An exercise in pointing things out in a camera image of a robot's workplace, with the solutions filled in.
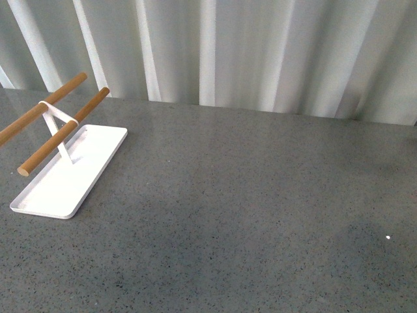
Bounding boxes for white towel rack stand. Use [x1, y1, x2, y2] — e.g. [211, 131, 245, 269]
[1, 72, 128, 219]

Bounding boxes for white pleated curtain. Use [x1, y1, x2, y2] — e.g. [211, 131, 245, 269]
[1, 1, 416, 125]

